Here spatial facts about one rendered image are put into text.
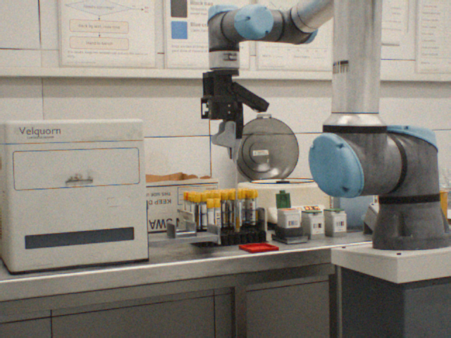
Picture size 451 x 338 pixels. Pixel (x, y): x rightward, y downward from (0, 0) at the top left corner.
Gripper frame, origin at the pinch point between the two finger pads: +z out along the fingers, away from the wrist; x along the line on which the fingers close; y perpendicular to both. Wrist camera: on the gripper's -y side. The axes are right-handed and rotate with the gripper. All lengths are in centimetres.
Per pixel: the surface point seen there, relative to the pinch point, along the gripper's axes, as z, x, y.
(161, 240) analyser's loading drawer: 17.5, 11.7, 23.2
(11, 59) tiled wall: -28, -51, 45
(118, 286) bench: 25.1, 17.0, 34.3
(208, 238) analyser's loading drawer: 18.0, 11.8, 12.2
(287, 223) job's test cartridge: 16.9, 8.2, -9.7
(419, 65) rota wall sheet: -28, -50, -99
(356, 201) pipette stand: 13.6, 1.4, -34.4
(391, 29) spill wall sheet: -41, -50, -87
